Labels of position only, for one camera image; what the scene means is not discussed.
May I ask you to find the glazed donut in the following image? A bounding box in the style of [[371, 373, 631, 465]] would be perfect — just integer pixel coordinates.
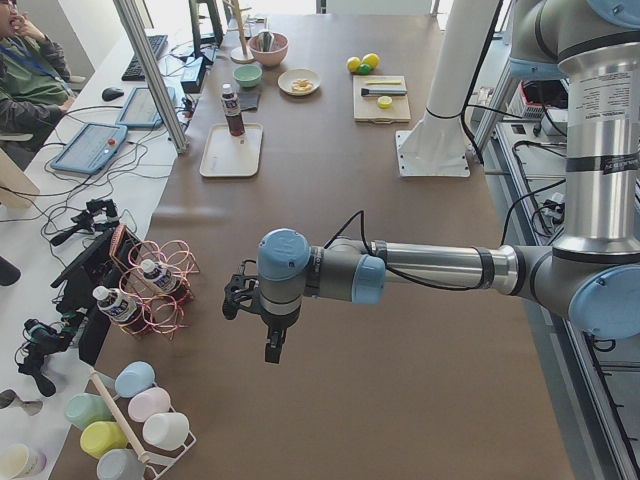
[[291, 78, 315, 94]]

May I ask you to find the half lime slice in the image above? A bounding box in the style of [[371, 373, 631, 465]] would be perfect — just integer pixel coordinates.
[[377, 96, 393, 109]]

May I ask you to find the tea bottle in rack near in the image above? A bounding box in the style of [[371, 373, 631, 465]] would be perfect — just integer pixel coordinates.
[[92, 286, 147, 335]]

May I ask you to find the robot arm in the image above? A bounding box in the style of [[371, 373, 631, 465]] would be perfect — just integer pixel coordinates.
[[252, 1, 639, 363]]

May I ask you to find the tea bottle in rack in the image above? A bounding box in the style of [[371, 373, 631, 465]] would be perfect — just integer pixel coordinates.
[[140, 259, 189, 303], [92, 286, 147, 335]]

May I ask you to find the yellow lemon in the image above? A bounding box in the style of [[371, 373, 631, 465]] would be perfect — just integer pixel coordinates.
[[362, 53, 380, 70], [346, 56, 361, 73]]

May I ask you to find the tea bottle in rack far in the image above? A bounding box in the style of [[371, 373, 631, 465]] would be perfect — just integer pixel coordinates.
[[140, 259, 189, 303]]

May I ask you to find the seated person green jacket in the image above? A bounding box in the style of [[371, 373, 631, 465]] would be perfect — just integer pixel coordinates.
[[1, 1, 75, 152]]

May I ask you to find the aluminium frame post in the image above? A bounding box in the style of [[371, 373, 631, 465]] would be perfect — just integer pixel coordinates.
[[113, 0, 188, 155]]

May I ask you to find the copper wire bottle rack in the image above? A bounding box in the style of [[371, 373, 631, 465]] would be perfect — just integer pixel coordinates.
[[109, 238, 200, 341]]

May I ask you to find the metal ice scoop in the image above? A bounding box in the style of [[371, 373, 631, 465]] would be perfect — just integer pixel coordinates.
[[256, 29, 275, 52]]

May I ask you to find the black computer mouse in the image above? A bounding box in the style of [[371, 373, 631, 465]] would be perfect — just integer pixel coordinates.
[[101, 87, 124, 102]]

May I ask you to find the yellow cup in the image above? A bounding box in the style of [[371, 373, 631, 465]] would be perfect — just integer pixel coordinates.
[[80, 421, 128, 459]]

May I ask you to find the white paper cup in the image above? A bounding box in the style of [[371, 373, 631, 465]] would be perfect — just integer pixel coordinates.
[[1, 444, 47, 479]]

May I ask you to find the mint green bowl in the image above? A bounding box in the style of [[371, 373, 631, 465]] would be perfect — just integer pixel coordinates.
[[233, 64, 263, 88]]

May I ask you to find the blue teach pendant near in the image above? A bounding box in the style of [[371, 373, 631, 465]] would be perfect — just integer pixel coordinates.
[[50, 123, 128, 175]]

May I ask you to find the yellow lemon left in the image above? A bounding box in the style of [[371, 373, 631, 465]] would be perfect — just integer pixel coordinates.
[[346, 56, 361, 73]]

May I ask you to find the pink bowl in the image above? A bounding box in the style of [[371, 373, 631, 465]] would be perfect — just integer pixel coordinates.
[[248, 32, 289, 67]]

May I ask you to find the green lime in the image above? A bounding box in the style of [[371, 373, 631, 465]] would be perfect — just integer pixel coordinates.
[[356, 63, 373, 75]]

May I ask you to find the blue teach pendant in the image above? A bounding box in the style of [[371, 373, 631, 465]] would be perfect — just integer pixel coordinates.
[[50, 123, 128, 175], [116, 87, 162, 129]]

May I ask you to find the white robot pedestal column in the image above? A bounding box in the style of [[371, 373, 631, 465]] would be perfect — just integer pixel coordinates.
[[396, 0, 502, 178]]

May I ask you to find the tea bottle on tray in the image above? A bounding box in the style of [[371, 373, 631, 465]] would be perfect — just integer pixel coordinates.
[[221, 83, 245, 136]]

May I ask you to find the blue teach pendant far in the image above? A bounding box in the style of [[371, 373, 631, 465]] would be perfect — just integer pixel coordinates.
[[116, 87, 162, 129]]

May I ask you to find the yellow plastic knife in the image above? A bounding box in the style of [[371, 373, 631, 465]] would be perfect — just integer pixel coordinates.
[[365, 79, 402, 85]]

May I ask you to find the wooden cutting board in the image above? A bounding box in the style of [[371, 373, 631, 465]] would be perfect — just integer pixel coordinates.
[[352, 75, 411, 123]]

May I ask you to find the cream plastic tray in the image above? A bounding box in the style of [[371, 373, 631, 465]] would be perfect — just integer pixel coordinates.
[[199, 123, 263, 178]]

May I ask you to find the grey folded cloth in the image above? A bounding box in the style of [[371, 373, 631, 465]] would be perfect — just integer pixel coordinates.
[[237, 89, 261, 111]]

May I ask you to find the metal muddler black tip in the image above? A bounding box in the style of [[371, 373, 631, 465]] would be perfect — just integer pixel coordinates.
[[360, 87, 407, 97]]

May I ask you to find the light blue cup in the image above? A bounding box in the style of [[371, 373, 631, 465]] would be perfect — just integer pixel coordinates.
[[115, 361, 155, 398]]

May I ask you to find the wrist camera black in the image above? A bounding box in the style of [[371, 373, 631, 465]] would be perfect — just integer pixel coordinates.
[[222, 273, 261, 320]]

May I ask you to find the yellow lemon right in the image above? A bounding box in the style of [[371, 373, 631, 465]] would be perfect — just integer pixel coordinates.
[[362, 53, 380, 70]]

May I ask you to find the pink cup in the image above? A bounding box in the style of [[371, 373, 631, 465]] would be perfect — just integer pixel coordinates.
[[128, 387, 171, 423]]

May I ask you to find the grey cup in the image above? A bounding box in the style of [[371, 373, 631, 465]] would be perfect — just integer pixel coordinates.
[[96, 449, 145, 480]]

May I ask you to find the white plate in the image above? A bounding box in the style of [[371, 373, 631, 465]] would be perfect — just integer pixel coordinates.
[[278, 68, 321, 96]]

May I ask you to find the black keyboard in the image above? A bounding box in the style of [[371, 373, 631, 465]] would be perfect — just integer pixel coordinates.
[[121, 34, 170, 83]]

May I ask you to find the mint green cup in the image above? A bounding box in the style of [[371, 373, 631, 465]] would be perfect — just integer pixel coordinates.
[[64, 393, 112, 431]]

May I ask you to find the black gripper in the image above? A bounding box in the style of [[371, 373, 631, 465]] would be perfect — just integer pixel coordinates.
[[261, 309, 299, 364]]

